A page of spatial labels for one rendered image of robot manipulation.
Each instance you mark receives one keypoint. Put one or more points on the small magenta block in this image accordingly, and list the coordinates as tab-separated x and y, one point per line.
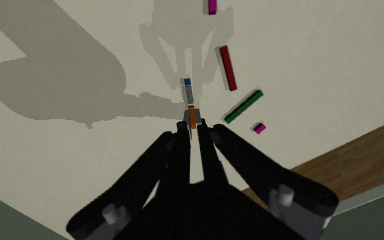
259	128
212	7

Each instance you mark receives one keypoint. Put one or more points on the dark green rod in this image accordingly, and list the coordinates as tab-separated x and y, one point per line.
242	107

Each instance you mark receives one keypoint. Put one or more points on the grey rectangular bar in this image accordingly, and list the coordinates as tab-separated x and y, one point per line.
189	94

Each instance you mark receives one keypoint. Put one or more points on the small blue block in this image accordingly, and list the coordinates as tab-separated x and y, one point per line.
187	82

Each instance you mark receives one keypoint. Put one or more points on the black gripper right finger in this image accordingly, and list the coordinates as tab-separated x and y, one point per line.
302	204

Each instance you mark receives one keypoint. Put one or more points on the orange rod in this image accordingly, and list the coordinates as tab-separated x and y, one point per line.
192	116

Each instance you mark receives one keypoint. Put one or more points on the dark red rod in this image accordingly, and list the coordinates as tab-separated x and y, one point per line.
228	68

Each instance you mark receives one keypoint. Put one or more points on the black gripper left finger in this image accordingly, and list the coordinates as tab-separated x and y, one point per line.
109	213

